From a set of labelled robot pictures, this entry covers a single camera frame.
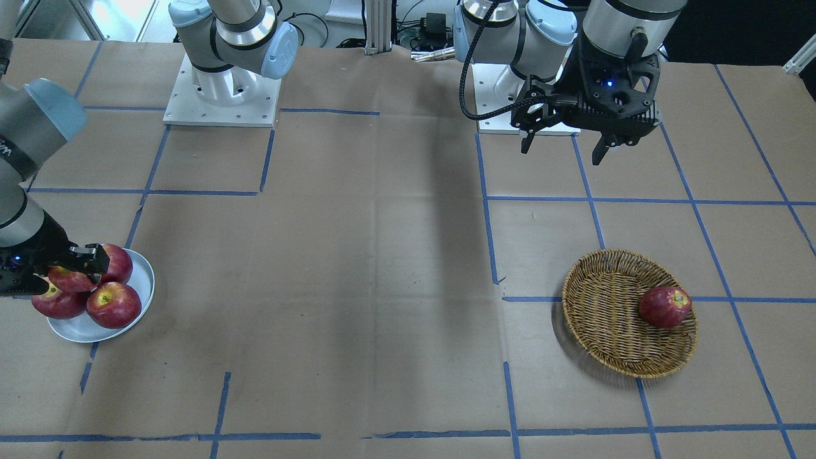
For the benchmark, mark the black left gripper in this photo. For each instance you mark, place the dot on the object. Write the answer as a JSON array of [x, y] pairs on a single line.
[[572, 78]]

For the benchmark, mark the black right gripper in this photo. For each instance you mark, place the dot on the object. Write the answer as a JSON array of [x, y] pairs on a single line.
[[39, 245]]

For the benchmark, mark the red yellow apple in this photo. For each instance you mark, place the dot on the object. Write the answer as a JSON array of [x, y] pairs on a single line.
[[70, 281]]

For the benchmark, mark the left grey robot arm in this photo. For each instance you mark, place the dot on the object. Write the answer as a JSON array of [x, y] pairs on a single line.
[[534, 38]]

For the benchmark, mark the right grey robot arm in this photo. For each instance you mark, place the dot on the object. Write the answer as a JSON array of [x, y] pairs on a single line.
[[37, 120]]

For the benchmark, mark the red apple plate far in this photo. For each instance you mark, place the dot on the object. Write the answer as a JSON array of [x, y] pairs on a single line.
[[59, 304]]

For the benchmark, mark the red apple plate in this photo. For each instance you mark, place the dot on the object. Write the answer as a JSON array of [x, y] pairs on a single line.
[[114, 305], [59, 304]]

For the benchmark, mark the red apple on plate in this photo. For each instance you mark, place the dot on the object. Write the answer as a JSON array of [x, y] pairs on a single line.
[[120, 267]]

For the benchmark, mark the red apple plate front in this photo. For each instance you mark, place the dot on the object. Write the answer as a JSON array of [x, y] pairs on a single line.
[[114, 305]]

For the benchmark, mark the light blue plate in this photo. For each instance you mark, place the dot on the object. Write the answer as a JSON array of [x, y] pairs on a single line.
[[83, 329]]

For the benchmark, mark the woven wicker basket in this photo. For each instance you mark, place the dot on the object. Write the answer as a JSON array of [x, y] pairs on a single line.
[[601, 295]]

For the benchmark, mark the dark red apple in basket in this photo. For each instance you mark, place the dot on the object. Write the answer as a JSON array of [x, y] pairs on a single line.
[[665, 306]]

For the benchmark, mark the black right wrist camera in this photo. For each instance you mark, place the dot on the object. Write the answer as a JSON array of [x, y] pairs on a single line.
[[24, 265]]

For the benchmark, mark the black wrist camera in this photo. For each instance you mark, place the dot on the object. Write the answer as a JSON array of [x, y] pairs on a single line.
[[24, 265], [613, 95]]

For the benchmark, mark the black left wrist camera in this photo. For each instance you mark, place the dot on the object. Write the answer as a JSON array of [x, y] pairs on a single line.
[[613, 95]]

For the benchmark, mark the aluminium profile post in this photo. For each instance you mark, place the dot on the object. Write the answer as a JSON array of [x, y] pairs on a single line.
[[380, 26]]

